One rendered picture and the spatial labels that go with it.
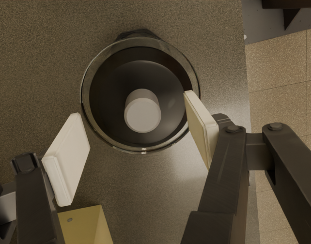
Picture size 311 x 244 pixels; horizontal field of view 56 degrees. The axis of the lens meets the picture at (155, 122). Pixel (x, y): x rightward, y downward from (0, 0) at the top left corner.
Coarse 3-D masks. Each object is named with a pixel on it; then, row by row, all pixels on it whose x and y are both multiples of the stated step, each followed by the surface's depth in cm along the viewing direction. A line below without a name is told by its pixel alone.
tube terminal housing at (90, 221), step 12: (60, 216) 55; (72, 216) 54; (84, 216) 54; (96, 216) 53; (72, 228) 51; (84, 228) 51; (96, 228) 50; (108, 228) 58; (72, 240) 48; (84, 240) 48; (96, 240) 48; (108, 240) 56
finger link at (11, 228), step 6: (0, 186) 14; (0, 192) 14; (12, 222) 14; (0, 228) 14; (6, 228) 14; (12, 228) 14; (0, 234) 13; (6, 234) 13; (12, 234) 14; (0, 240) 12; (6, 240) 13
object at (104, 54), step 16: (144, 32) 42; (112, 48) 24; (128, 48) 24; (160, 48) 25; (176, 48) 25; (96, 64) 25; (192, 80) 26; (80, 96) 26; (96, 128) 27; (112, 144) 27; (160, 144) 28
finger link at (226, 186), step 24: (240, 144) 13; (216, 168) 11; (240, 168) 11; (216, 192) 10; (240, 192) 10; (192, 216) 8; (216, 216) 8; (240, 216) 10; (192, 240) 7; (216, 240) 7; (240, 240) 9
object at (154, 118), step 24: (144, 48) 24; (96, 72) 25; (120, 72) 24; (144, 72) 24; (168, 72) 24; (96, 96) 25; (120, 96) 24; (144, 96) 22; (168, 96) 25; (96, 120) 26; (120, 120) 25; (144, 120) 22; (168, 120) 25; (144, 144) 26
